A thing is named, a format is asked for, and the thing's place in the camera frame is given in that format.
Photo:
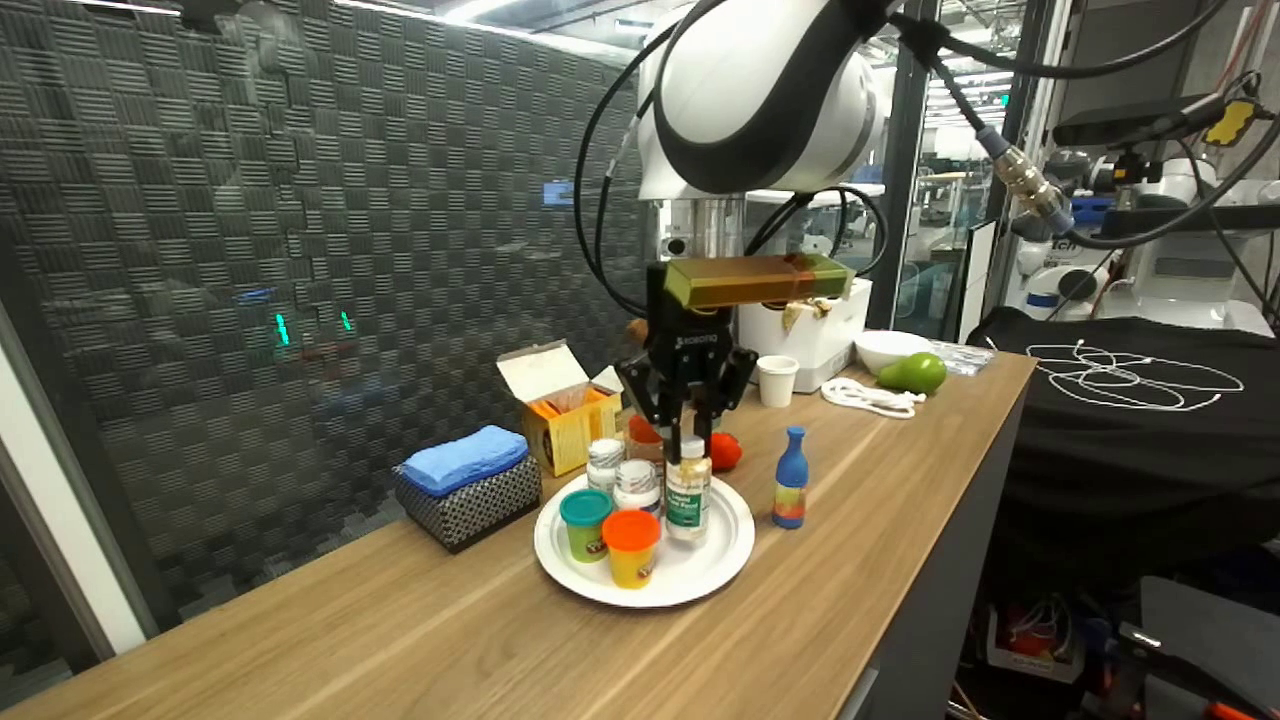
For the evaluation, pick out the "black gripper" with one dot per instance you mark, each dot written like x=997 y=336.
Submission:
x=684 y=362

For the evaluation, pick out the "green-label supplement bottle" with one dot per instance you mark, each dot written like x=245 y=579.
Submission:
x=684 y=495

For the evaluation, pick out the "large white pill bottle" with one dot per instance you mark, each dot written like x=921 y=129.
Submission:
x=636 y=487

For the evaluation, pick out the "small white pill bottle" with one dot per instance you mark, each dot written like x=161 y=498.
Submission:
x=605 y=463

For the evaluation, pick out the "blue toy bottle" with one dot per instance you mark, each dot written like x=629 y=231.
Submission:
x=788 y=483

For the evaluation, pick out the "orange-lid dough tub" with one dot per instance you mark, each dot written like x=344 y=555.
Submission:
x=629 y=542

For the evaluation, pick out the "red-capped spice bottle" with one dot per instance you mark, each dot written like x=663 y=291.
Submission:
x=641 y=439

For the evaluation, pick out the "teal-lid dough tub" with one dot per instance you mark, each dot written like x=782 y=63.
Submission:
x=582 y=522

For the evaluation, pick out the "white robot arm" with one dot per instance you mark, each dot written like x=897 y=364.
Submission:
x=744 y=94

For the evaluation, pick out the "red round plushy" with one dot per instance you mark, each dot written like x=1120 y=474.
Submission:
x=727 y=448

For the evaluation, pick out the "white round plate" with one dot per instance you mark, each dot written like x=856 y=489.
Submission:
x=683 y=572

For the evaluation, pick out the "white paper cup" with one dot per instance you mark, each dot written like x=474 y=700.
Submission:
x=778 y=383

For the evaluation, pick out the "open yellow cardboard box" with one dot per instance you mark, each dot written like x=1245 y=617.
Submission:
x=565 y=408

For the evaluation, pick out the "white bowl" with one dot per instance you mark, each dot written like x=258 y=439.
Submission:
x=886 y=347

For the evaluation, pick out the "green fruit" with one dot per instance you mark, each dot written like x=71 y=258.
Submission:
x=915 y=375

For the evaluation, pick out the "black cloth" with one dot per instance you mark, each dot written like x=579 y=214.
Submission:
x=1141 y=442

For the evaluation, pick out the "olive wrist camera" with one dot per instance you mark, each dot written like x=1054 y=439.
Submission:
x=727 y=281

